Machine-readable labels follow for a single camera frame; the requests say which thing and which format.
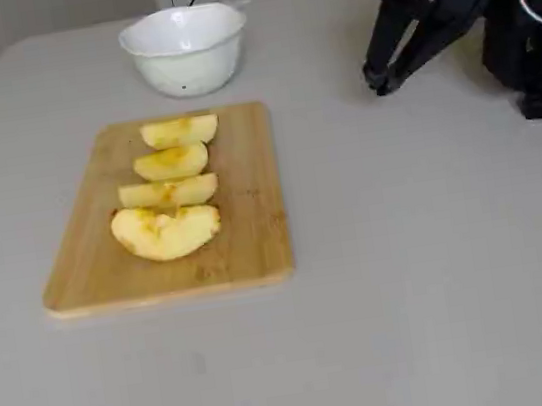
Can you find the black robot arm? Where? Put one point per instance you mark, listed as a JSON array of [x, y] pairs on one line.
[[522, 51]]

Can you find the banana piece on board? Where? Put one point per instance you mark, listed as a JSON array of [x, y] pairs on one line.
[[169, 164]]

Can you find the bamboo cutting board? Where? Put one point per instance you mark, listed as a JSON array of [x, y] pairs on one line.
[[252, 215]]

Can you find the white ceramic bowl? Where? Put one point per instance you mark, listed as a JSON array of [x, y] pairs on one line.
[[191, 68]]

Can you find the large apple slice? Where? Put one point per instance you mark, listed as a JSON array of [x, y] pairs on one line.
[[165, 238]]

